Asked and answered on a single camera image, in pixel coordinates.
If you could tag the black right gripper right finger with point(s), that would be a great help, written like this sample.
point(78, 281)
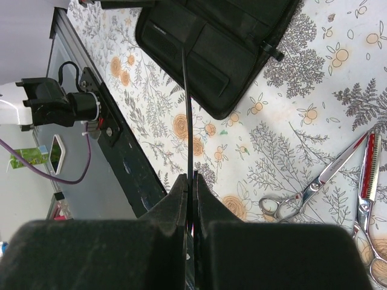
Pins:
point(232, 254)

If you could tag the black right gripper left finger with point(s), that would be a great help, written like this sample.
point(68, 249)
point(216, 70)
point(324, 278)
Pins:
point(146, 253)

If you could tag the black wide tooth comb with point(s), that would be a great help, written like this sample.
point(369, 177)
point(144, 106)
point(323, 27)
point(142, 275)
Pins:
point(190, 144)

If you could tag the black zippered tool case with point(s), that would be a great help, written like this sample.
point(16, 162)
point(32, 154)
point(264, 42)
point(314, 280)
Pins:
point(215, 48)

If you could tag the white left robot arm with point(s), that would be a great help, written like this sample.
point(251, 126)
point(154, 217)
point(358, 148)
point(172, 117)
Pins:
point(35, 102)

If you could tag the silver straight scissors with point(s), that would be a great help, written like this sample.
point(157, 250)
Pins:
point(285, 210)

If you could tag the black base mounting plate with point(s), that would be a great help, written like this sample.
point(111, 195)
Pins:
point(139, 181)

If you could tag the white framed phone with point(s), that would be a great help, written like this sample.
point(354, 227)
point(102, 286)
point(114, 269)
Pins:
point(57, 154)

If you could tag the green circuit board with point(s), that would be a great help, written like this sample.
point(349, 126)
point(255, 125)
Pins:
point(34, 156)

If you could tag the silver thinning scissors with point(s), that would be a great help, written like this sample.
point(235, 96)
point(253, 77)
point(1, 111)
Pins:
point(374, 263)

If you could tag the floral patterned table mat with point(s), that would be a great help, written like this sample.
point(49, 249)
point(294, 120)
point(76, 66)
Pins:
point(295, 118)

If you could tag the aluminium frame rail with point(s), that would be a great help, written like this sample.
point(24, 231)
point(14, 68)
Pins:
point(67, 45)

